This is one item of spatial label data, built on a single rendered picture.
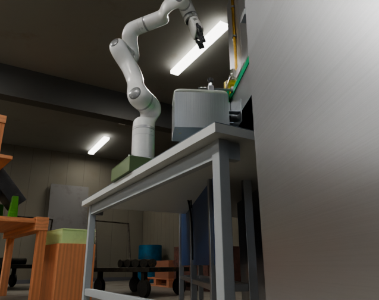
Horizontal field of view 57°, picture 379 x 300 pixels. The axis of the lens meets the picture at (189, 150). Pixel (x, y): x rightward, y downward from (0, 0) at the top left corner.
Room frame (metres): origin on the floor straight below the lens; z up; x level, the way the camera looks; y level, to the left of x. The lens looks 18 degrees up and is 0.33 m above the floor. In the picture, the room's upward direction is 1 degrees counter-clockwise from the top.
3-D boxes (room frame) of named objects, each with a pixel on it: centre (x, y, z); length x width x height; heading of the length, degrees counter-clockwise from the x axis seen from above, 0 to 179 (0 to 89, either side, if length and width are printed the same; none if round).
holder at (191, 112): (1.36, -0.07, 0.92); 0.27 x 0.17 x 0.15; 97
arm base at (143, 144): (1.73, 0.24, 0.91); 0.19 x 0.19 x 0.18
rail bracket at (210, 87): (1.49, -0.13, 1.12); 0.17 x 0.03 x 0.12; 97
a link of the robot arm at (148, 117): (1.76, 0.23, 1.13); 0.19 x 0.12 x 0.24; 158
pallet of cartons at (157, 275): (6.56, 0.27, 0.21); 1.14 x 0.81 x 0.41; 31
